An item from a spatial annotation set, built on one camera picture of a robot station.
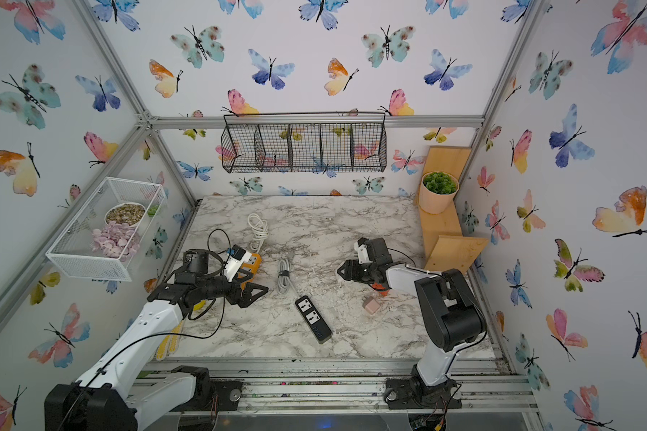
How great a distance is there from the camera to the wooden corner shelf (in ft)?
3.06

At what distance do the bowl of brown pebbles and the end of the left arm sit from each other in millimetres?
181

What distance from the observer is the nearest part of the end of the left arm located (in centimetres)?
58

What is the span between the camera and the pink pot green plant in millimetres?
1005
